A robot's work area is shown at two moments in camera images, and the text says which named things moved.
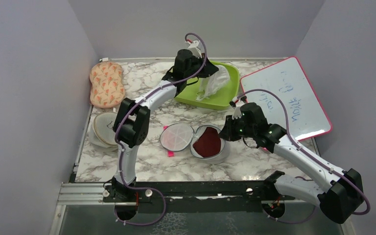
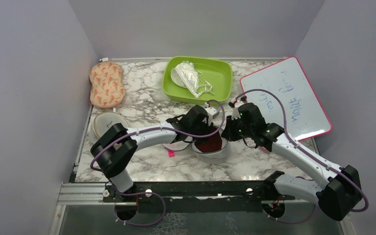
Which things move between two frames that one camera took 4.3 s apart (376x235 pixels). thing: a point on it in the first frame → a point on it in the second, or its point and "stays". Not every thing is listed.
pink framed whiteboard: (287, 78) stays
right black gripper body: (236, 128) stays
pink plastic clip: (170, 153) stays
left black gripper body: (197, 63) → (202, 128)
